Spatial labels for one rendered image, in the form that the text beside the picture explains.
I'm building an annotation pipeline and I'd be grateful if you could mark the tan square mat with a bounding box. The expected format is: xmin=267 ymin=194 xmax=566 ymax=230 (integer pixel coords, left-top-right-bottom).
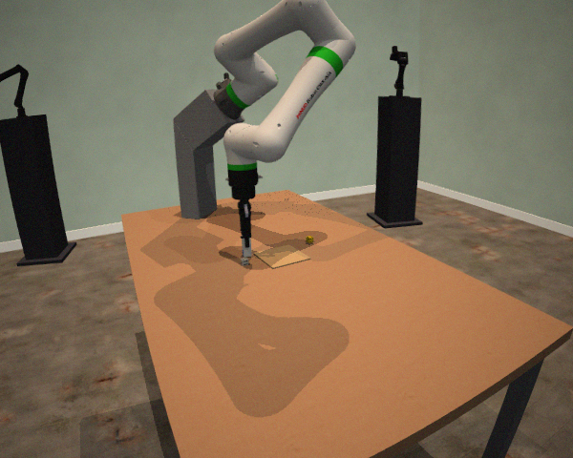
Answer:
xmin=253 ymin=245 xmax=311 ymax=269

